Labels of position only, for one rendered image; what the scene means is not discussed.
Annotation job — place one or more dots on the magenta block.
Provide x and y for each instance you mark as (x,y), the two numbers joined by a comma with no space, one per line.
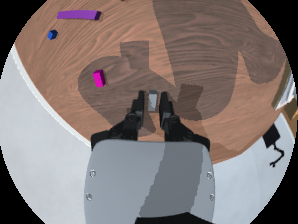
(99,78)

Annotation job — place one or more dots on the purple rod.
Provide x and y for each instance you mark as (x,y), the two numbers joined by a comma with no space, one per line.
(83,14)

